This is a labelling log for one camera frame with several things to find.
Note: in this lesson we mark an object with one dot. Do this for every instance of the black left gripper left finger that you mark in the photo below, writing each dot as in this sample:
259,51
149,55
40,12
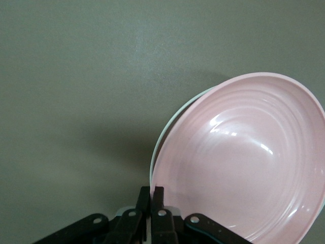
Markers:
127,226

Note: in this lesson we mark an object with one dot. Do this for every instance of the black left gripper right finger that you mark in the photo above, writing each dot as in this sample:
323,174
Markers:
162,223

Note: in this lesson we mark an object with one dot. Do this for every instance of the pink shallow bowl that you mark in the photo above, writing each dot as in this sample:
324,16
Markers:
241,162

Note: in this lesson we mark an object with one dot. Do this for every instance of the beige shallow bowl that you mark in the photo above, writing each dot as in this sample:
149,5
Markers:
162,132

